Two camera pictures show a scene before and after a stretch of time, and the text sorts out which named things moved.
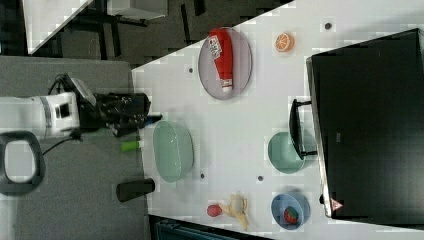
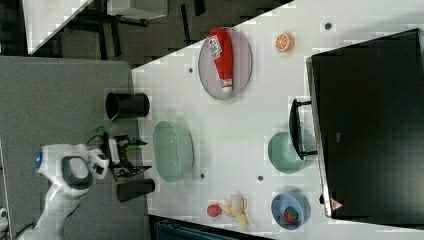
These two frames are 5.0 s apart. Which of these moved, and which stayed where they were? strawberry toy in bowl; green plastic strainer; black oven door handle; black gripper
Moved: black gripper
Stayed: green plastic strainer; black oven door handle; strawberry toy in bowl
